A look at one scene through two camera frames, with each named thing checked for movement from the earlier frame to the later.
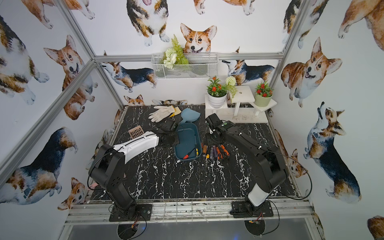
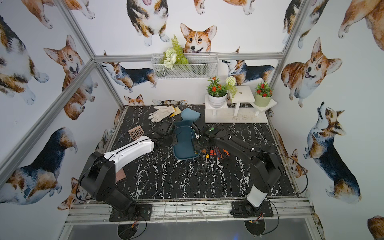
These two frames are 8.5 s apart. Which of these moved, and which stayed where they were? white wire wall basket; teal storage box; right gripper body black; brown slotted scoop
Moved: right gripper body black
Stayed: white wire wall basket; brown slotted scoop; teal storage box
